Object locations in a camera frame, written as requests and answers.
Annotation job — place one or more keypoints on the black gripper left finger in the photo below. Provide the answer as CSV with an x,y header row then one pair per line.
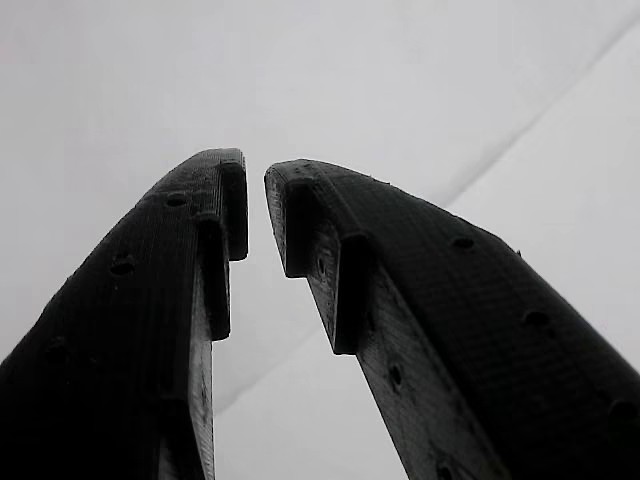
x,y
125,325

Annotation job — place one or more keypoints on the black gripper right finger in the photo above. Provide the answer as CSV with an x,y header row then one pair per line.
x,y
475,350

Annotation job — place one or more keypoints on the large white paper sheet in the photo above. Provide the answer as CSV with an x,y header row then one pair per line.
x,y
575,175

